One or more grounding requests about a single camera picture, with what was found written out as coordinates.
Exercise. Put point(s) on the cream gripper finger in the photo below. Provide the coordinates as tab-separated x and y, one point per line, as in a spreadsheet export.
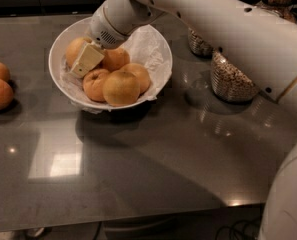
89	56

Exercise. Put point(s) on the glass jar of ring cereal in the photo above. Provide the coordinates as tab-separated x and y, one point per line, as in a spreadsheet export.
228	82

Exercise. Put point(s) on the orange back middle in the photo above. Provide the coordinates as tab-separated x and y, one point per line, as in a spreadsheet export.
115	59

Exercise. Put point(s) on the large orange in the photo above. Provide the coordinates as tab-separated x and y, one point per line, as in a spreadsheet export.
121	89
73	49

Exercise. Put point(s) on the glass jar back right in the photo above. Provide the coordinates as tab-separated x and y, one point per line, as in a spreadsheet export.
279	8

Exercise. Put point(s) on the white bowl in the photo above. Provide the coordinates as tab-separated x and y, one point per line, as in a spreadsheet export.
59	47

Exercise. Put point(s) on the large orange front in bowl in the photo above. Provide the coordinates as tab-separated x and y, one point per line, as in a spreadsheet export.
121	89

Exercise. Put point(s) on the glass jar of square cereal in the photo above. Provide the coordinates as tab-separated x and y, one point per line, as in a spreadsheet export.
198	46

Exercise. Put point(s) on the orange front left in bowl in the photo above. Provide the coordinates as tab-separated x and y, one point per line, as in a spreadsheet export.
93	83

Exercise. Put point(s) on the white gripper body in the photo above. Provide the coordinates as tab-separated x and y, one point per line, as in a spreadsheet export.
103	31

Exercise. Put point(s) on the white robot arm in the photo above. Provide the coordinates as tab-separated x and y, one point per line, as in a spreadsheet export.
260	44

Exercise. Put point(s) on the orange right in bowl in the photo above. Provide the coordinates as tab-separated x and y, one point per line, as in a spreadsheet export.
141	73

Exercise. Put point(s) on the white plastic bowl liner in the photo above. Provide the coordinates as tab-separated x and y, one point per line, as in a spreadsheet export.
148	50

